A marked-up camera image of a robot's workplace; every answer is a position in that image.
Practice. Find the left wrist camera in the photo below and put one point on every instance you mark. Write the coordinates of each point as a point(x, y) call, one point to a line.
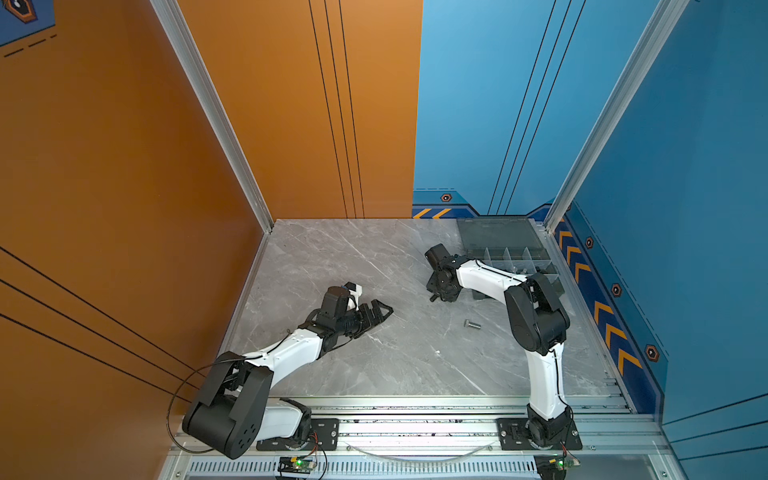
point(355, 292)

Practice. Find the aluminium corner post right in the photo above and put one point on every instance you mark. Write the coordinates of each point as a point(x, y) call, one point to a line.
point(652, 40)

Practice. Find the left green circuit board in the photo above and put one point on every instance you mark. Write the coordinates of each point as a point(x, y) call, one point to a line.
point(296, 467)

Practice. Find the grey plastic organizer box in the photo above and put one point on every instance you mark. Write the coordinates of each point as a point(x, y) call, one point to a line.
point(511, 244)

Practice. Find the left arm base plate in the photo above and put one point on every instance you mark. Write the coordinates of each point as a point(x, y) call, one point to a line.
point(321, 433)

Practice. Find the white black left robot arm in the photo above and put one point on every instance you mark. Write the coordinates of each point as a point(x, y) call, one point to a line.
point(233, 408)

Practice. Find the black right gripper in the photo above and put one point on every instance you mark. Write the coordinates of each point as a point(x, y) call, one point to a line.
point(430, 286)

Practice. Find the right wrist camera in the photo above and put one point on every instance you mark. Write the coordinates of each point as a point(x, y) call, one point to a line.
point(439, 258)

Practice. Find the aluminium corner post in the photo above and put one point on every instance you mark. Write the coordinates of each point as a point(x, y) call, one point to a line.
point(652, 40)
point(176, 29)

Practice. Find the aluminium corner post left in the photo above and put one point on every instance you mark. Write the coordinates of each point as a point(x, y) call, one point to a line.
point(176, 29)

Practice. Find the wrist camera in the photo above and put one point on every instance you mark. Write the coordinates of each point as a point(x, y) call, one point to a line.
point(439, 258)
point(355, 292)

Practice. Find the aluminium front rail frame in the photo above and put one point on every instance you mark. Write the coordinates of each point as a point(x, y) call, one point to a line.
point(455, 437)

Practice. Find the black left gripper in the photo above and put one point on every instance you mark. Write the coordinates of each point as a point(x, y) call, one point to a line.
point(369, 322)

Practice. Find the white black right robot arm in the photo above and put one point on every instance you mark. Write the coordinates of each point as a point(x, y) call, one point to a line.
point(538, 322)

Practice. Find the right green circuit board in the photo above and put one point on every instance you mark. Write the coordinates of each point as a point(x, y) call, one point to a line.
point(555, 468)

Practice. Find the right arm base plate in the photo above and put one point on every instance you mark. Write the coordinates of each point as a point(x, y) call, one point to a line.
point(519, 433)

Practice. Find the green circuit board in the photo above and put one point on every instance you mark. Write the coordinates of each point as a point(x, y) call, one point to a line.
point(555, 468)
point(296, 467)

